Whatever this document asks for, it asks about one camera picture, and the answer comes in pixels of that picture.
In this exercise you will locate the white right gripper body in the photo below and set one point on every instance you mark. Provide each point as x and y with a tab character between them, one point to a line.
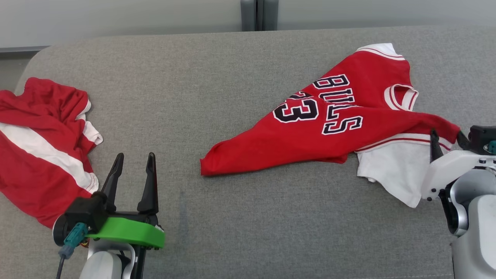
449	170

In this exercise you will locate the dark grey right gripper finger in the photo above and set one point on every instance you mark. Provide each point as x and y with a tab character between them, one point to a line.
435	147
463	140

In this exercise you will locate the teal camera connector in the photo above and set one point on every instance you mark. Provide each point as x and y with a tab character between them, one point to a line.
73	238
492	147

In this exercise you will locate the teal right camera connector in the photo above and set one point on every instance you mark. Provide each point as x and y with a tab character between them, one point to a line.
492	147

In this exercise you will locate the red Bulls basketball jersey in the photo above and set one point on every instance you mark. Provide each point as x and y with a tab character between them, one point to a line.
310	135

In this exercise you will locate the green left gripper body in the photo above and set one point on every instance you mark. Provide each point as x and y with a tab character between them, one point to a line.
128	232

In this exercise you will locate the red shorts with white stripe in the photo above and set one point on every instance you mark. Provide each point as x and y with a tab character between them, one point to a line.
35	174

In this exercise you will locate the teal left camera connector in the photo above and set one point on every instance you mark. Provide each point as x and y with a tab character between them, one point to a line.
73	238

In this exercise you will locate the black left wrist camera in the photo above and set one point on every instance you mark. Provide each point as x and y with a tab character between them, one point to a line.
89	211

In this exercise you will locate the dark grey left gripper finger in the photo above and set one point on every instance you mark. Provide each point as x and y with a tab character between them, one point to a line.
112	182
149	186

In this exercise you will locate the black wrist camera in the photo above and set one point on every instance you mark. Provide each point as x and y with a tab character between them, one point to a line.
480	137
89	211

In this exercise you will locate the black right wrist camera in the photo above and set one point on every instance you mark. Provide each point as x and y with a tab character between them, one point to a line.
480	137

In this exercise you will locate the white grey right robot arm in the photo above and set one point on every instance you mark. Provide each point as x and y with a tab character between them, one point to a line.
476	232

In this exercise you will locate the grey partition post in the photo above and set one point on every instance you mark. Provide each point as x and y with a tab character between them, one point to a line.
259	13

